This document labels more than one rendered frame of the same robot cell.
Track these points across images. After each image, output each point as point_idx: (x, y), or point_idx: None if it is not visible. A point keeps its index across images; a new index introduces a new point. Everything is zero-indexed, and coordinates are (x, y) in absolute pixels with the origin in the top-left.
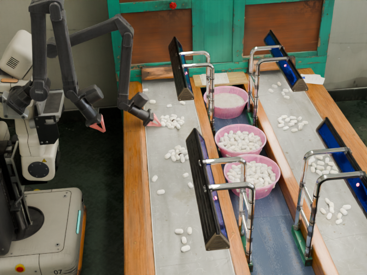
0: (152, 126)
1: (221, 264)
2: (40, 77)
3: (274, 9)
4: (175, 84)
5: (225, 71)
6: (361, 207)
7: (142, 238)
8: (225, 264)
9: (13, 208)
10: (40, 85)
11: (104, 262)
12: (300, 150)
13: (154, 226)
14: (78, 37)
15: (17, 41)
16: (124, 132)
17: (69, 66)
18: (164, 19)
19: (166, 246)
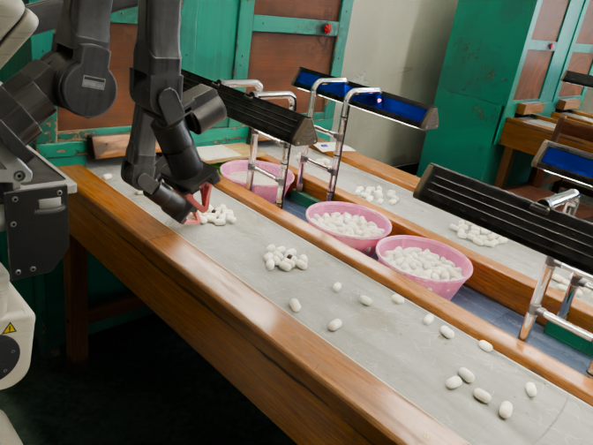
0: (183, 227)
1: (579, 413)
2: (96, 36)
3: (284, 43)
4: (253, 127)
5: (219, 143)
6: None
7: (427, 422)
8: (584, 411)
9: None
10: (101, 61)
11: None
12: (431, 224)
13: (399, 390)
14: (58, 9)
15: None
16: (146, 240)
17: (174, 15)
18: (133, 43)
19: (468, 420)
